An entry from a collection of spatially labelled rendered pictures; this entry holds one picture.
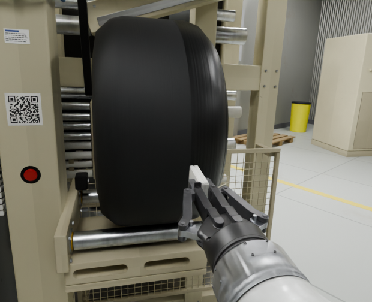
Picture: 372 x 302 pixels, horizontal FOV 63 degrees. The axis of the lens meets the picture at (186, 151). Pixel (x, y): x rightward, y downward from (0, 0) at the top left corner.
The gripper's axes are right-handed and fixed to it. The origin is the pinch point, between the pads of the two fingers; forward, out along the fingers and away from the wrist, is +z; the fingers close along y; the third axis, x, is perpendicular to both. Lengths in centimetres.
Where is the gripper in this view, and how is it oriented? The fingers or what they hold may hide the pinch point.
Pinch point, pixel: (198, 181)
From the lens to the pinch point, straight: 52.4
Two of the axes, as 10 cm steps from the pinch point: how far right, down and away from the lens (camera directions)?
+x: -0.6, 9.2, 3.8
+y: -9.7, 0.3, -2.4
